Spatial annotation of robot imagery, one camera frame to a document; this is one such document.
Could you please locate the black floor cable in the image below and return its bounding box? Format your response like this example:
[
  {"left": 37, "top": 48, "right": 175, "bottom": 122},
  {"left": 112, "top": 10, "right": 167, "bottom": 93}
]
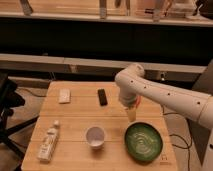
[{"left": 162, "top": 111, "right": 193, "bottom": 171}]

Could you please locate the white squeeze bottle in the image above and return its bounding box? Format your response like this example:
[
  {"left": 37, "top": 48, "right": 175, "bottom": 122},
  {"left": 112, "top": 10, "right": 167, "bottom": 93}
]
[{"left": 37, "top": 120, "right": 60, "bottom": 162}]

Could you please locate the black chair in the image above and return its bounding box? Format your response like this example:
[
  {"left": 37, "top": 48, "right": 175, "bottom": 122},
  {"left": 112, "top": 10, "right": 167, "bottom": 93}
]
[{"left": 0, "top": 71, "right": 39, "bottom": 171}]

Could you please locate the white sponge block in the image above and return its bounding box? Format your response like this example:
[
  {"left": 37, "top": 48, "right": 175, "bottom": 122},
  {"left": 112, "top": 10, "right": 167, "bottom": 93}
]
[{"left": 59, "top": 89, "right": 71, "bottom": 104}]

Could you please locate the orange carrot toy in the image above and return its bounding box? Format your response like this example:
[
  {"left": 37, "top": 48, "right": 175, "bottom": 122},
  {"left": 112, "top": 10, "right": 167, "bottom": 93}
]
[{"left": 135, "top": 96, "right": 141, "bottom": 108}]

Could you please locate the wooden shelf with clutter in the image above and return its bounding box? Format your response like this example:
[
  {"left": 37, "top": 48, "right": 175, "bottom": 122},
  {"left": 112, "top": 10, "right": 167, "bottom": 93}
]
[{"left": 0, "top": 0, "right": 213, "bottom": 28}]

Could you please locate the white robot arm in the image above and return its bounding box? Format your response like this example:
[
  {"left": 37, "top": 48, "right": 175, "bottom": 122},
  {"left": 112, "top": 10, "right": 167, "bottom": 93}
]
[{"left": 115, "top": 63, "right": 213, "bottom": 129}]

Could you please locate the green bowl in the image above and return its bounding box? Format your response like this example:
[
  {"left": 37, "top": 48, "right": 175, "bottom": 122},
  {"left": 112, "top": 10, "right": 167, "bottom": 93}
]
[{"left": 124, "top": 122, "right": 163, "bottom": 163}]

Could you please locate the black rectangular block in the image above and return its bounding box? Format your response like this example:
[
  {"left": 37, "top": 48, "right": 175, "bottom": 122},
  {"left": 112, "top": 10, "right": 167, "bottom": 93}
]
[{"left": 98, "top": 89, "right": 108, "bottom": 106}]

